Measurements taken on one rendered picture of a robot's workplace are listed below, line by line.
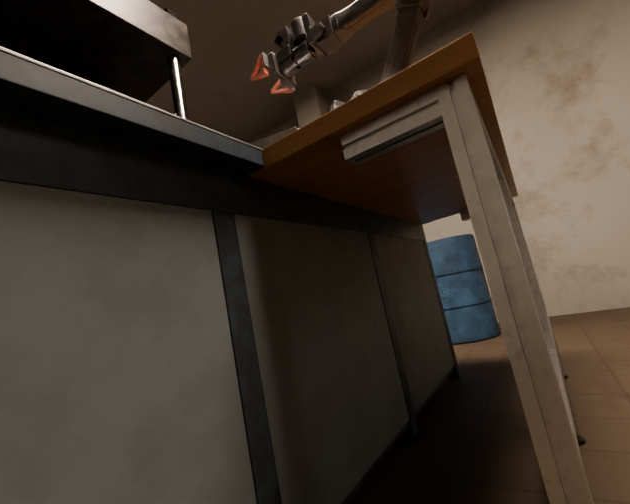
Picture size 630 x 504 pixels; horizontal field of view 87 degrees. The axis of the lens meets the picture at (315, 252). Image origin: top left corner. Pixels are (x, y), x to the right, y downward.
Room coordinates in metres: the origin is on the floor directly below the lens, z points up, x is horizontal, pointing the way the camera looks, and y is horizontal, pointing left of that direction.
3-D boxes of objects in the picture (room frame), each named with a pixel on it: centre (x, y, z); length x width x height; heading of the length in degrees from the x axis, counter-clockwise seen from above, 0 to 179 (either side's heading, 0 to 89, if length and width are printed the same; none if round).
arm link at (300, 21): (0.86, -0.11, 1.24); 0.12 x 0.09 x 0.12; 57
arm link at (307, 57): (0.89, -0.09, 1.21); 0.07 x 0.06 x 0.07; 57
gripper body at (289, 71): (0.92, -0.03, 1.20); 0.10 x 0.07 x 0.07; 147
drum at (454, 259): (2.62, -0.99, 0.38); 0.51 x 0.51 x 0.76
